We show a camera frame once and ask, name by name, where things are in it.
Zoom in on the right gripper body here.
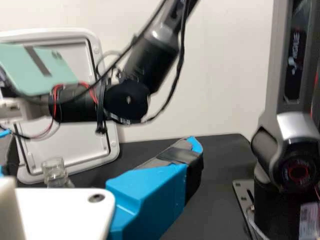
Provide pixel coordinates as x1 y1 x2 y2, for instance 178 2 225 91
0 95 51 123

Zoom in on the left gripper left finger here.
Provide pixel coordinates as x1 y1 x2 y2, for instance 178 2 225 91
0 127 19 177

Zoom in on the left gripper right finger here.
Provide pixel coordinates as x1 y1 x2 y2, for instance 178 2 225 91
105 135 205 240

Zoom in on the clear flask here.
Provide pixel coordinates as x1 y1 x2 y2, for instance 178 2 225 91
40 156 76 190

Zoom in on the incubator door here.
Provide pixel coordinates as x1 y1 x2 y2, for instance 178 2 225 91
0 28 120 185

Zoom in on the metal mounting plate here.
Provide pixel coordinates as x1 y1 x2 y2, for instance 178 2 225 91
232 178 257 240

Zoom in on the right wrist camera phone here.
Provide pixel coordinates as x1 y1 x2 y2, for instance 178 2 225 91
0 45 80 99

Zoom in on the black cable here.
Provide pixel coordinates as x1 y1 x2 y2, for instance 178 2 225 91
140 0 189 124

